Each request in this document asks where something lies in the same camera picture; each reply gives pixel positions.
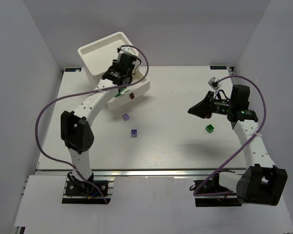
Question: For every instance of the white drawer cabinet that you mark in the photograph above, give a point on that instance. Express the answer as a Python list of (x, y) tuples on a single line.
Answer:
[(97, 56)]

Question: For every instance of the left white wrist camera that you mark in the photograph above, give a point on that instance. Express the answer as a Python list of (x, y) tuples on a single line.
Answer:
[(126, 49)]

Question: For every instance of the white drawer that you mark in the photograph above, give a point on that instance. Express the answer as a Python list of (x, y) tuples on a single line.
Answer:
[(130, 94)]

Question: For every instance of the purple studded lego brick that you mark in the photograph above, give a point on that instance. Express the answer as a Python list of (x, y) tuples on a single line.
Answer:
[(125, 117)]

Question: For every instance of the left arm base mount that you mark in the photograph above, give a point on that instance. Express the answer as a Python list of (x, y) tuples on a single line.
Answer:
[(79, 192)]

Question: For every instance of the small green lego right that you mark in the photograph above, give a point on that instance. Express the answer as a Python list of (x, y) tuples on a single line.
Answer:
[(209, 128)]

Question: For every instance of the aluminium table front rail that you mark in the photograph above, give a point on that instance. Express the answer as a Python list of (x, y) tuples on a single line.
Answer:
[(111, 173)]

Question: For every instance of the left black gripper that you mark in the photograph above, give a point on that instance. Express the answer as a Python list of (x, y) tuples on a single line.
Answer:
[(123, 81)]

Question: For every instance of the green sloped lego brick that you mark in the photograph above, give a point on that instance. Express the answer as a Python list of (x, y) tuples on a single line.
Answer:
[(120, 93)]

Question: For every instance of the purple upside-down lego brick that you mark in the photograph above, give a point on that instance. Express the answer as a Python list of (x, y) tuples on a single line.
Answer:
[(134, 133)]

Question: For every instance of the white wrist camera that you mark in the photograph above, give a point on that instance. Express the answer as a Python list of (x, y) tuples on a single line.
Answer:
[(214, 84), (126, 49)]

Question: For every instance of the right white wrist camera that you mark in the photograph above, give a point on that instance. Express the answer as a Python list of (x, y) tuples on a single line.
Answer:
[(214, 84)]

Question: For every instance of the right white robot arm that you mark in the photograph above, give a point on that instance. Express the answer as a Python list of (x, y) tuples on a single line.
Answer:
[(262, 182)]

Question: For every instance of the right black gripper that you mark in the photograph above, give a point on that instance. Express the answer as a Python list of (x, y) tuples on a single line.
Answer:
[(209, 105)]

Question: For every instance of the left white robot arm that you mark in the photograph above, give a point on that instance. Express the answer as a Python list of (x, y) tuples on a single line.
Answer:
[(76, 125)]

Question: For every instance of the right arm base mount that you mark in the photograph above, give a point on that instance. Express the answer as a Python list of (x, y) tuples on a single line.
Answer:
[(214, 195)]

